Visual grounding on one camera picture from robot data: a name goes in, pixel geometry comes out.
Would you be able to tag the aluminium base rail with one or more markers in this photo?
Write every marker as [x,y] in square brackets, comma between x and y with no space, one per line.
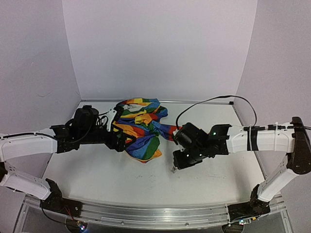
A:
[163,218]

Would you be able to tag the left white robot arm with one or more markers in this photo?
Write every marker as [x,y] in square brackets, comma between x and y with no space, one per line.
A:
[87,127]

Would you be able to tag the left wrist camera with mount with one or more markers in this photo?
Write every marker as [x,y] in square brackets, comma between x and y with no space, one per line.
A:
[111,116]

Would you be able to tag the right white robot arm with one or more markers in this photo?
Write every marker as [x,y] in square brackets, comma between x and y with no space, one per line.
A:
[224,139]

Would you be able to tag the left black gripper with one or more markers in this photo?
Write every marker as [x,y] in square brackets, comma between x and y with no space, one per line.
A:
[120,146]

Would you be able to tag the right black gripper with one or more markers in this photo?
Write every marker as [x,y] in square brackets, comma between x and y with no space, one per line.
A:
[182,160]

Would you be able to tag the rainbow striped cloth garment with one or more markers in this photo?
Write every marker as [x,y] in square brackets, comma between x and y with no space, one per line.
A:
[145,115]

